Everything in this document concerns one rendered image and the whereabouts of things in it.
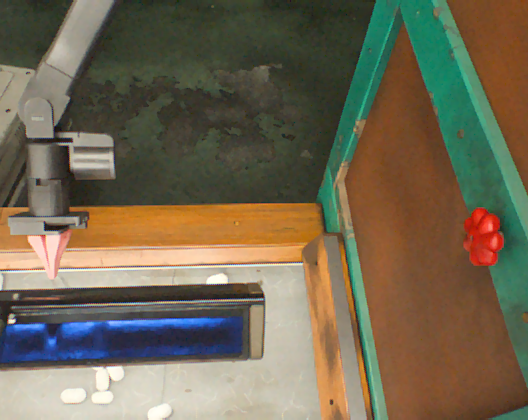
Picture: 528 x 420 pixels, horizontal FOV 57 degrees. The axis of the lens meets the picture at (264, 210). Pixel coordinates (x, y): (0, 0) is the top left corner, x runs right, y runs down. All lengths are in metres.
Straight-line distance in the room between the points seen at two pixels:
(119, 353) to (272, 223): 0.48
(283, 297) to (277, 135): 1.25
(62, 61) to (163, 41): 1.70
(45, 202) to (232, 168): 1.23
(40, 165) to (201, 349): 0.40
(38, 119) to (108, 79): 1.54
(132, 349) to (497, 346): 0.32
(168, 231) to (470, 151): 0.59
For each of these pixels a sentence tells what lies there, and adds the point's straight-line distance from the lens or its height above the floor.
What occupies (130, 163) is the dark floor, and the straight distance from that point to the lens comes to 1.96.
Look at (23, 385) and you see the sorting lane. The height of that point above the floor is 0.74.
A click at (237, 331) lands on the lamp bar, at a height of 1.08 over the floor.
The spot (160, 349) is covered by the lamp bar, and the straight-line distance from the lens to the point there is 0.50.
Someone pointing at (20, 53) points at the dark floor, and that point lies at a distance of 2.51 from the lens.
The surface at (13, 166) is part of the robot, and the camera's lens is 1.58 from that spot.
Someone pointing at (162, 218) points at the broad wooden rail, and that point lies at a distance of 0.91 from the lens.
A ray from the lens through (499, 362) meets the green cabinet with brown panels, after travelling 0.44.
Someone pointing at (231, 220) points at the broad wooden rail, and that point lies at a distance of 0.90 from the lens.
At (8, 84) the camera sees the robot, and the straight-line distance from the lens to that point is 1.65.
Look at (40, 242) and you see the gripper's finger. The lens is 0.78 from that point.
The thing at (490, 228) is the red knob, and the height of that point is 1.26.
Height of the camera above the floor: 1.54
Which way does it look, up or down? 58 degrees down
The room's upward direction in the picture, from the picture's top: 8 degrees clockwise
